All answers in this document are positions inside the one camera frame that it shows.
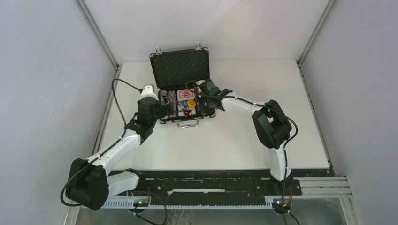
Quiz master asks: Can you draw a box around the orange big blind button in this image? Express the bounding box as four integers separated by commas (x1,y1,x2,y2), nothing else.
187,99,196,108

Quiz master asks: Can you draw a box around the red triangular all-in button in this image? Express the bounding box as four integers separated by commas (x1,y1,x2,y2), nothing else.
181,109,192,117

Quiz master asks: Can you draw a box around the black aluminium poker case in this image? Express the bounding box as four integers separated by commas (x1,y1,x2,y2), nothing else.
150,42,215,128

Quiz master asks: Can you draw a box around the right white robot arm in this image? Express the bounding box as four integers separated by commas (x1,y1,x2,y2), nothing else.
189,79,297,195

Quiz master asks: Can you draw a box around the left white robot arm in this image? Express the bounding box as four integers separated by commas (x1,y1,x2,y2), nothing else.
60,97,162,210

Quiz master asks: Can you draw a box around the left mixed chip stack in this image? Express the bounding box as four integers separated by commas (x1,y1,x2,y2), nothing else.
160,90,169,105

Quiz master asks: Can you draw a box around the mixed chip stack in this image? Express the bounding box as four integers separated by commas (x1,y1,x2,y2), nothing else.
160,90,169,105
168,90,177,117

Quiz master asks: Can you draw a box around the red playing card deck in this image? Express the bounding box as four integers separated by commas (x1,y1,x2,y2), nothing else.
176,89,195,101

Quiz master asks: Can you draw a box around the left controller board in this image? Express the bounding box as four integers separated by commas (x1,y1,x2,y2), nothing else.
133,200,149,208

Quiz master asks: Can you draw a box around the controller board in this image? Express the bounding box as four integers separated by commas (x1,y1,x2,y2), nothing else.
272,199,291,208
133,200,149,208

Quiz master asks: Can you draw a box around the right controller board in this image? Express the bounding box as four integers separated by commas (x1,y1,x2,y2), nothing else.
272,199,291,208

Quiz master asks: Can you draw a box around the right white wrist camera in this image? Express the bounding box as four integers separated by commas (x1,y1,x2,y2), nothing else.
196,80,205,85

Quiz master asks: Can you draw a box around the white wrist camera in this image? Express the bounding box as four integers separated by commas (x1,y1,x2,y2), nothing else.
140,83,159,100
196,80,205,85

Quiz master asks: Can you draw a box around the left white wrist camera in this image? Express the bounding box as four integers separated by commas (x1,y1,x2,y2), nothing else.
140,83,159,100

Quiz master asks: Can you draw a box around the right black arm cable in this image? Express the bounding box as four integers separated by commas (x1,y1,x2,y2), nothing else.
185,81,299,199

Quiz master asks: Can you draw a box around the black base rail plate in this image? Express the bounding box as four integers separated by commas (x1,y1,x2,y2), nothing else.
133,169,335,204

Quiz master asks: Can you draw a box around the white cable duct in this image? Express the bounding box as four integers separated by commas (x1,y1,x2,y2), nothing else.
101,198,274,210

